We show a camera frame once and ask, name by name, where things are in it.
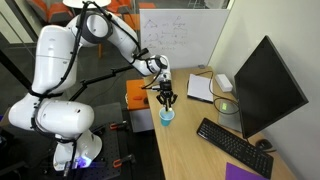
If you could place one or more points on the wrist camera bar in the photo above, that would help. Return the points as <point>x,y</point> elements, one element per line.
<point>155,88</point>

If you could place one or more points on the white round table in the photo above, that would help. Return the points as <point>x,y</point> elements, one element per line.
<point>71,3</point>

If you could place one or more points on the white cabinet with orange top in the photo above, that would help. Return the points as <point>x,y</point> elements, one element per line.
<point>135,96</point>

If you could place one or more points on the whiteboard with triangle sketches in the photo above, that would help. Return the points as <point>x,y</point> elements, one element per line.
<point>183,36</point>

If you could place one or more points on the blue plastic cup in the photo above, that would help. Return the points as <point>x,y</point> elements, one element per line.
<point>166,119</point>

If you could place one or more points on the orange and black clamp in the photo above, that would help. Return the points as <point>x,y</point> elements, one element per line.
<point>123,161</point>
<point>119,126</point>

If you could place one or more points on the black computer monitor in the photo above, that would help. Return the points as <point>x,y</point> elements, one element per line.
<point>266,90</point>

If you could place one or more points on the white power strip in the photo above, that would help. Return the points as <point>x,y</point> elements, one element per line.
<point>223,82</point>

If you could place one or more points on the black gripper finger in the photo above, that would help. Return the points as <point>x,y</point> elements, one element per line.
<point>161,100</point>
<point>173,99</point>

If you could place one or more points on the black workbench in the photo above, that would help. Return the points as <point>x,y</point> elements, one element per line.
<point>106,153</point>

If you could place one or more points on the yellow marker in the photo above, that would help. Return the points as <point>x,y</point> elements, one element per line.
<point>169,108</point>

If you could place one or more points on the black keyboard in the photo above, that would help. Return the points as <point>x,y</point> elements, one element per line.
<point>236,146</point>

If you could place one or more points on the silver monitor stand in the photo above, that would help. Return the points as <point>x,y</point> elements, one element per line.
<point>228,116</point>

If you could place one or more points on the purple mat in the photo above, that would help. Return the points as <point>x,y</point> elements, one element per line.
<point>243,172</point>

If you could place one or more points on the black camera stand pole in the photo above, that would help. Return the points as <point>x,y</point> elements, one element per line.
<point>100,78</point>

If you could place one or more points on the black computer mouse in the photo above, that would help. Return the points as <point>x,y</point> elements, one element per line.
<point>264,144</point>

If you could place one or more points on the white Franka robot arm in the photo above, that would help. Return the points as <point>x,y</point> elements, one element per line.
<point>55,56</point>

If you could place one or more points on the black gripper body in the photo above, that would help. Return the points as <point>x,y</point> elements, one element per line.
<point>165,88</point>

